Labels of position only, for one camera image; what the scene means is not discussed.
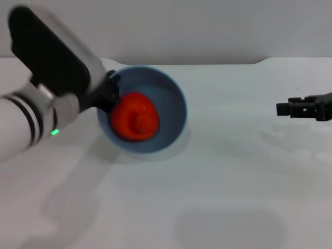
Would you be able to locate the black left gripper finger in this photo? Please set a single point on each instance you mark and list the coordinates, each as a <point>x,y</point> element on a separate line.
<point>115,85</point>

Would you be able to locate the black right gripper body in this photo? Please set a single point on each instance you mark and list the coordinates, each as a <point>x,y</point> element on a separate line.
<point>324,106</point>

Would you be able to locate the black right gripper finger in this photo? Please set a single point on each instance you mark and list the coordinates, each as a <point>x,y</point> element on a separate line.
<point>295,109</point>

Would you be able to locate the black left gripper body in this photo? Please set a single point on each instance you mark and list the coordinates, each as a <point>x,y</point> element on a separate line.
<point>106,101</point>

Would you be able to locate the orange fruit with stem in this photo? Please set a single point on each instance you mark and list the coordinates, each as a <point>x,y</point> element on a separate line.
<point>135,119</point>

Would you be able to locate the blue ceramic bowl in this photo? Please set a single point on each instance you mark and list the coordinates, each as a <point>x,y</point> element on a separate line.
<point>168,109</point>

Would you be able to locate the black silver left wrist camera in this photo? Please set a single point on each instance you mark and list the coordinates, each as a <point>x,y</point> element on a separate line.
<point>54,57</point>

